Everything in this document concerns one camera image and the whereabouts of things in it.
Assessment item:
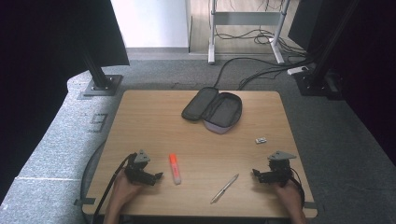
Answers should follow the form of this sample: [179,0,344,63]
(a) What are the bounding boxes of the person's right hand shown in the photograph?
[273,180,303,207]

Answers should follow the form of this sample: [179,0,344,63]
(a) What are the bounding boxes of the white power strip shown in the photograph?
[286,65,310,77]

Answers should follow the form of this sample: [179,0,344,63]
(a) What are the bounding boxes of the person's left hand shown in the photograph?
[111,170,145,204]

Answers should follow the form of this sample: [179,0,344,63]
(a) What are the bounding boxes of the white desk frame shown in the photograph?
[207,0,292,65]

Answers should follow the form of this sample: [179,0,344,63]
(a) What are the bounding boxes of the orange highlighter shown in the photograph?
[168,152,182,186]

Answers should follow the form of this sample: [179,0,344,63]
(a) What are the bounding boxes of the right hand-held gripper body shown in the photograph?
[262,150,297,189]

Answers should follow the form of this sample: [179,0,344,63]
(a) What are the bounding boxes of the black metal stand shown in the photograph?
[81,49,124,97]
[292,0,361,101]

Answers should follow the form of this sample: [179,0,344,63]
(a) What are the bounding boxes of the clear grey pen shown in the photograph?
[210,173,240,205]

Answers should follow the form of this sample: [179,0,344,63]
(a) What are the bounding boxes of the tangle of black cables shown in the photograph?
[214,26,311,60]

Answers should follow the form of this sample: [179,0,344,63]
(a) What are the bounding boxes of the black curtain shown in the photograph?
[288,0,396,167]
[0,0,131,204]

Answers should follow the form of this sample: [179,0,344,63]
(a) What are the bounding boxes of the grey pencil case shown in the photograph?
[181,86,243,135]

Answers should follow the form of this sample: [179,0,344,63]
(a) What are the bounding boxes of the black floor cable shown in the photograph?
[213,57,302,89]
[237,63,314,91]

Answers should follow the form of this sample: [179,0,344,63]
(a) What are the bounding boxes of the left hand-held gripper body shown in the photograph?
[124,148,157,187]

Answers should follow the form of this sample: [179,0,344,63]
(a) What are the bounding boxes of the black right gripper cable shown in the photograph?
[290,167,306,209]

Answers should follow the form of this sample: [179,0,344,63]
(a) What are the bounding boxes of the white panel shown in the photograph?
[109,0,191,49]

